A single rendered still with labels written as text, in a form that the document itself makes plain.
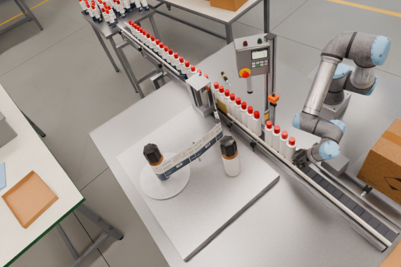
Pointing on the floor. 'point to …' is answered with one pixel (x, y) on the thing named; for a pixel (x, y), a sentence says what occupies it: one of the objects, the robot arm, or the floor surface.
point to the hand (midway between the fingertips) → (296, 158)
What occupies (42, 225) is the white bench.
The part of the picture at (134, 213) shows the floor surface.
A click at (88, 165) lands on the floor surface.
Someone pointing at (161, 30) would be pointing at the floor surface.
